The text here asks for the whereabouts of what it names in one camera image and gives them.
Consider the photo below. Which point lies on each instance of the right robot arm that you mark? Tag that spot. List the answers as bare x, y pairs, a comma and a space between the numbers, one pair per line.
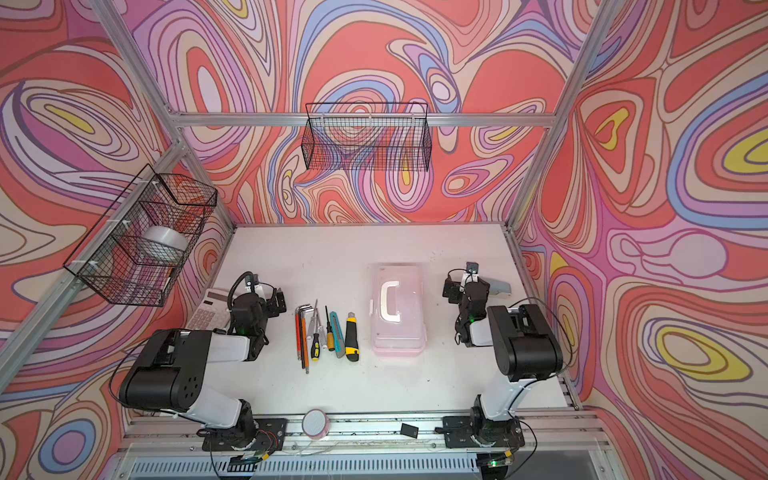
526, 352

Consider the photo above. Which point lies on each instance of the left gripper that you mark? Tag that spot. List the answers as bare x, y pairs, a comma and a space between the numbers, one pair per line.
273, 310

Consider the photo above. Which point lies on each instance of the red hex key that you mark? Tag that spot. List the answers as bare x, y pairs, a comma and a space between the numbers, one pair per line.
297, 321

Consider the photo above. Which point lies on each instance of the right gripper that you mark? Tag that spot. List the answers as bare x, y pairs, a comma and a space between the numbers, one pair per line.
453, 288

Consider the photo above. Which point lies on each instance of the orange handle screwdriver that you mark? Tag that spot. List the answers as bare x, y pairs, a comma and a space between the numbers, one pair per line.
330, 343

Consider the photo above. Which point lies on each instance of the black wire basket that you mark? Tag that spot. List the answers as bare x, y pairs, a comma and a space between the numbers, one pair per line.
139, 253
371, 136

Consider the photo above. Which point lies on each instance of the teal utility knife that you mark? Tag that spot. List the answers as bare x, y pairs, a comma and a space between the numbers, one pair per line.
338, 338

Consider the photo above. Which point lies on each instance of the grey stapler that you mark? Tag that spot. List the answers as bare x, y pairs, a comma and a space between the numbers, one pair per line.
499, 288

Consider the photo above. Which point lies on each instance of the pink tape roll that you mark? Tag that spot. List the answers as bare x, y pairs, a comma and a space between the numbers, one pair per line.
315, 424

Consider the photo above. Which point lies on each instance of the black hex key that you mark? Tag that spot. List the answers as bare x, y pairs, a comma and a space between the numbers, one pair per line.
310, 309

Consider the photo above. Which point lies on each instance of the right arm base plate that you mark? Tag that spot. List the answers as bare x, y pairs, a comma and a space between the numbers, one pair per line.
464, 432

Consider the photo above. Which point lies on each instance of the black wire basket left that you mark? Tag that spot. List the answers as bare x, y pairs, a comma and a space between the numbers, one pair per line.
139, 253

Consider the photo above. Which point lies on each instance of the yellow black utility knife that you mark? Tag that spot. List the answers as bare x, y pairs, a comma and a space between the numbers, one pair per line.
351, 338

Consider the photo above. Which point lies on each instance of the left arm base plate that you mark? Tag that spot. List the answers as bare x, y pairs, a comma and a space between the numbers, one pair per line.
266, 435

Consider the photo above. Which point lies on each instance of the black wire basket back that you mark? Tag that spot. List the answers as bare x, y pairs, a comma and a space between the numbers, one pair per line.
371, 136

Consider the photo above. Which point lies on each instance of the yellow black screwdriver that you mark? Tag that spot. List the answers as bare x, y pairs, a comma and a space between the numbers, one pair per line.
315, 346

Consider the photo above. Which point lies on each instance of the orange hex key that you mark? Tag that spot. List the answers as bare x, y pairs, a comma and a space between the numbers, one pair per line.
305, 349

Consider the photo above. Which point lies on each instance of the small black block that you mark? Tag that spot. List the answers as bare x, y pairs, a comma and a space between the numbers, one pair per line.
409, 430

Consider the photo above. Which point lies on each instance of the white calculator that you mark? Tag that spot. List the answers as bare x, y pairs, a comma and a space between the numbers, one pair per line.
212, 313

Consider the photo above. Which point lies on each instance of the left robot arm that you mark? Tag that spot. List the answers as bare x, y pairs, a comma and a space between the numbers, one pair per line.
169, 374

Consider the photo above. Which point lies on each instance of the clear handle tester screwdriver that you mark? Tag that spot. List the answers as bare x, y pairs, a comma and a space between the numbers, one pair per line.
321, 331

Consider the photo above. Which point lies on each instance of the silver duct tape roll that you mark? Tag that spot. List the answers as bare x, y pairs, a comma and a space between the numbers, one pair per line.
163, 245

